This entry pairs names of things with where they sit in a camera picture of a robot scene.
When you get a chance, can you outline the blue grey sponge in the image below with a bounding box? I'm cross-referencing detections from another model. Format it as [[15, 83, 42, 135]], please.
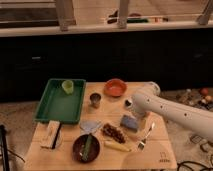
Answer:
[[120, 115, 138, 132]]

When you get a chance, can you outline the dark brown bowl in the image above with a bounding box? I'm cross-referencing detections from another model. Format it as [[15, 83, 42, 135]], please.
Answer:
[[72, 134, 100, 163]]

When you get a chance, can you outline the green cucumber toy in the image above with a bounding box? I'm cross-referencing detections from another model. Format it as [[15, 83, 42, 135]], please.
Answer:
[[82, 134, 92, 161]]

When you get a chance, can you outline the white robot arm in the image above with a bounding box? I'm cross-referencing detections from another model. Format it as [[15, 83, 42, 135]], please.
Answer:
[[131, 82, 213, 143]]

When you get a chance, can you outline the metal fork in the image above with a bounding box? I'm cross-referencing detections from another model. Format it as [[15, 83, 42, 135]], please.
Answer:
[[138, 122, 155, 150]]

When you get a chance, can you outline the black cable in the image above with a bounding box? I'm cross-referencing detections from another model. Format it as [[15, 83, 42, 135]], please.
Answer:
[[176, 160, 210, 171]]

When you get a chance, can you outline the green plastic tray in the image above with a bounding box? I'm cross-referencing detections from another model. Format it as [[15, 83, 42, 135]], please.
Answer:
[[35, 78, 86, 124]]

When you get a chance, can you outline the orange bowl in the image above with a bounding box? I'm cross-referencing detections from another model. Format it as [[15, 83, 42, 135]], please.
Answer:
[[104, 78, 127, 97]]

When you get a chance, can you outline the small metal cup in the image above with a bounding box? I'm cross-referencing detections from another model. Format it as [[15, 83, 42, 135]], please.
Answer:
[[90, 93, 101, 108]]

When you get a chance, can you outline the grey folded cloth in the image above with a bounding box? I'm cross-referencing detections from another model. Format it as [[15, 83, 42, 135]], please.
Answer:
[[80, 121, 102, 134]]

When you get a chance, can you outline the black stand left edge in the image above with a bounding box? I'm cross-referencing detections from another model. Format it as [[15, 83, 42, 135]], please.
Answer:
[[0, 125, 10, 171]]

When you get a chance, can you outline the brown grape bunch toy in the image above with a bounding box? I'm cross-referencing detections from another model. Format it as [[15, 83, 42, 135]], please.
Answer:
[[102, 123, 125, 143]]

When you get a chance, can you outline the light green plastic cup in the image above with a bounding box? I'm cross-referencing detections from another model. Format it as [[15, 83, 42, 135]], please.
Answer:
[[62, 80, 74, 94]]

